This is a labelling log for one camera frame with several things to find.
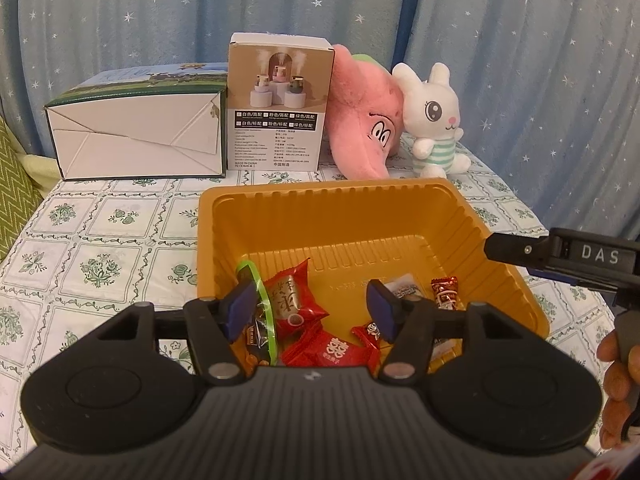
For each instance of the light green sofa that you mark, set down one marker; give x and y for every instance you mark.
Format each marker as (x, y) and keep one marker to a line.
(42, 172)

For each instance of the blue star curtain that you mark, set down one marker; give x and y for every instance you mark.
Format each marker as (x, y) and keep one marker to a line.
(540, 85)
(175, 5)

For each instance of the orange plastic tray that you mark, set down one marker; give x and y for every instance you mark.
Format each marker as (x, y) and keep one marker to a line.
(350, 230)

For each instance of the green-edged clear snack packet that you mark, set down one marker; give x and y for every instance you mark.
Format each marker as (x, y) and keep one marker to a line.
(262, 320)

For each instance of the white rabbit plush toy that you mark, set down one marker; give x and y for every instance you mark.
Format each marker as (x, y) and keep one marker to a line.
(435, 120)

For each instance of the person's right hand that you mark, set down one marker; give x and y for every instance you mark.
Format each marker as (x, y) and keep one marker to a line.
(620, 395)

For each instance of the brown candy bar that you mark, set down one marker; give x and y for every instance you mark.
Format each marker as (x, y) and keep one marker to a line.
(445, 295)

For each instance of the green zigzag pillow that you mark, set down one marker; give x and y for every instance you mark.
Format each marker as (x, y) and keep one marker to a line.
(15, 195)

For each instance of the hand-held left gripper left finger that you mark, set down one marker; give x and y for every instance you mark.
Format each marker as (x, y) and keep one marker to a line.
(239, 310)

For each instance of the large red gold-label snack packet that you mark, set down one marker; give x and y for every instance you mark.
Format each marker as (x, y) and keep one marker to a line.
(290, 300)

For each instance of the white cardboard box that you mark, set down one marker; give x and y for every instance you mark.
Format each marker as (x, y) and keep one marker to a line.
(135, 135)

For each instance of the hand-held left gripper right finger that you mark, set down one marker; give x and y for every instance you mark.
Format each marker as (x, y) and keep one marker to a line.
(384, 310)

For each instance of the pink plush toy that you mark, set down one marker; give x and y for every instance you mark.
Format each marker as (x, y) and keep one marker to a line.
(360, 110)

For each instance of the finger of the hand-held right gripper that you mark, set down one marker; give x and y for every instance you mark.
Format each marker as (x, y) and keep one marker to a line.
(515, 248)
(565, 276)

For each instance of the humidifier product box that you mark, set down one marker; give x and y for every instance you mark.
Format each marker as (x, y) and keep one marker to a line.
(277, 110)

